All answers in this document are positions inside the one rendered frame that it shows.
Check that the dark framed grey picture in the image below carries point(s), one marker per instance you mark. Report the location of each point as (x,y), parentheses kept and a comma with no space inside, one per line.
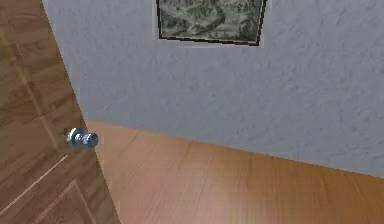
(211,20)

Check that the silver round door knob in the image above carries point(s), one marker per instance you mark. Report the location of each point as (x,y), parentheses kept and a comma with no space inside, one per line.
(81,138)

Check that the brown wooden room door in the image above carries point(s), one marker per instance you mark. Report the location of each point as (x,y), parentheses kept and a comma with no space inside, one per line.
(30,100)

